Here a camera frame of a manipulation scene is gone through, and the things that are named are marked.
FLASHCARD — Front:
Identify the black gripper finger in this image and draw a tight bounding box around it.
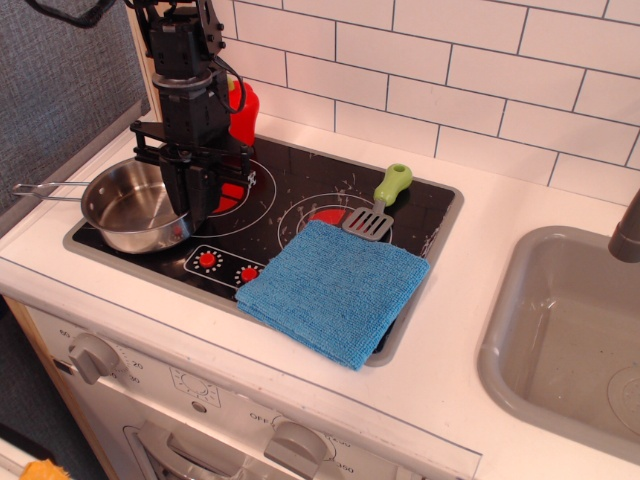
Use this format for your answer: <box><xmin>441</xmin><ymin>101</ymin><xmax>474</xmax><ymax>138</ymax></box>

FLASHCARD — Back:
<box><xmin>159</xmin><ymin>156</ymin><xmax>190</xmax><ymax>215</ymax></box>
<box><xmin>186</xmin><ymin>166</ymin><xmax>220</xmax><ymax>226</ymax></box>

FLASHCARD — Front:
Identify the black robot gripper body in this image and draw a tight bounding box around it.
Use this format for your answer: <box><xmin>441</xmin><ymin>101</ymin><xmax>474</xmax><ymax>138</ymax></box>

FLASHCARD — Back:
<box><xmin>131</xmin><ymin>74</ymin><xmax>254</xmax><ymax>184</ymax></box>

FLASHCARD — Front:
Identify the silver metal pan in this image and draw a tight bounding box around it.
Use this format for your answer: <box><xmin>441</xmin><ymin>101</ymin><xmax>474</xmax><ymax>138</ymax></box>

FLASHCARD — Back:
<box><xmin>12</xmin><ymin>159</ymin><xmax>195</xmax><ymax>254</ymax></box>

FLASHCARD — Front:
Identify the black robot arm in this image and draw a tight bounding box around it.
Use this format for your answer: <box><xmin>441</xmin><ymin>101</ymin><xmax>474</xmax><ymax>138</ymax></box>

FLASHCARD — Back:
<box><xmin>128</xmin><ymin>1</ymin><xmax>253</xmax><ymax>227</ymax></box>

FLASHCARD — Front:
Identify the black toy stove top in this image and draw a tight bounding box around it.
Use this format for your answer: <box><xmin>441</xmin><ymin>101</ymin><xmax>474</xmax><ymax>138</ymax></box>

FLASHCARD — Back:
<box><xmin>63</xmin><ymin>137</ymin><xmax>464</xmax><ymax>367</ymax></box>

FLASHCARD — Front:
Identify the red toy bell pepper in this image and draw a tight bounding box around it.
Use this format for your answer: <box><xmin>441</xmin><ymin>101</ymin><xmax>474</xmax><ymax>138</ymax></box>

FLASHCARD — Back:
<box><xmin>227</xmin><ymin>75</ymin><xmax>260</xmax><ymax>146</ymax></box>

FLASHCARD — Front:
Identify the blue folded cloth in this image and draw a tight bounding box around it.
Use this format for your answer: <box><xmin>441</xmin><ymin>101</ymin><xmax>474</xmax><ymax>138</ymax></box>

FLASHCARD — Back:
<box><xmin>236</xmin><ymin>221</ymin><xmax>430</xmax><ymax>370</ymax></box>

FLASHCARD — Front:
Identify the grey left oven knob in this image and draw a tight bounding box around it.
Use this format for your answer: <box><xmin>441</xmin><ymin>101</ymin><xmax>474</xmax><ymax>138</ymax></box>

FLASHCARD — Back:
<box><xmin>69</xmin><ymin>333</ymin><xmax>120</xmax><ymax>385</ymax></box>

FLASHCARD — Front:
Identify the grey oven knob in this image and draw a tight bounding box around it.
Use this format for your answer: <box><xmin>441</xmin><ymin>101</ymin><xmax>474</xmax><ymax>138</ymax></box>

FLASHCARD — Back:
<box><xmin>69</xmin><ymin>333</ymin><xmax>120</xmax><ymax>385</ymax></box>
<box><xmin>264</xmin><ymin>422</ymin><xmax>328</xmax><ymax>479</ymax></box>

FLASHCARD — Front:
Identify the white toy oven front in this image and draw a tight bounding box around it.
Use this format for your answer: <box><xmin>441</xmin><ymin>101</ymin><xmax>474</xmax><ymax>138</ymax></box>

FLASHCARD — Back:
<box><xmin>28</xmin><ymin>308</ymin><xmax>480</xmax><ymax>479</ymax></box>

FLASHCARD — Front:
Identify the grey right oven knob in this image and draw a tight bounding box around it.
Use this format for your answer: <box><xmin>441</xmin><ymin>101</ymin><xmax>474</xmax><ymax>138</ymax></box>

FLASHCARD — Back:
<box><xmin>264</xmin><ymin>422</ymin><xmax>328</xmax><ymax>479</ymax></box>

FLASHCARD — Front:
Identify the orange fuzzy object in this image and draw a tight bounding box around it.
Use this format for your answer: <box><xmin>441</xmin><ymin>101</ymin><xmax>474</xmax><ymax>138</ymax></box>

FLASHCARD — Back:
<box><xmin>19</xmin><ymin>459</ymin><xmax>71</xmax><ymax>480</ymax></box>

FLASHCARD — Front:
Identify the grey toy sink basin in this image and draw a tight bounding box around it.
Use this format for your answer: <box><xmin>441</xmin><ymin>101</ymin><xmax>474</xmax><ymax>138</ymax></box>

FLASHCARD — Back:
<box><xmin>478</xmin><ymin>226</ymin><xmax>639</xmax><ymax>463</ymax></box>

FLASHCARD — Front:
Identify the grey faucet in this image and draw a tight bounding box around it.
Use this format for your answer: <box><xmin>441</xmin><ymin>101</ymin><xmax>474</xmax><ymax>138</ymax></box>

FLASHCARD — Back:
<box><xmin>608</xmin><ymin>191</ymin><xmax>640</xmax><ymax>263</ymax></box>

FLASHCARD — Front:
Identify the wooden side post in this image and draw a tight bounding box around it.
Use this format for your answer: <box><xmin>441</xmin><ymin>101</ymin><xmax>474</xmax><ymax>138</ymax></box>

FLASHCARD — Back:
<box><xmin>126</xmin><ymin>2</ymin><xmax>161</xmax><ymax>122</ymax></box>

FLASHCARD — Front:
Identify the green handled grey spatula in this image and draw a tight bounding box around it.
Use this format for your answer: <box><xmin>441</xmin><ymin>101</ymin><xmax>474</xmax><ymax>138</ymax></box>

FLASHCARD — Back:
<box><xmin>341</xmin><ymin>164</ymin><xmax>413</xmax><ymax>242</ymax></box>

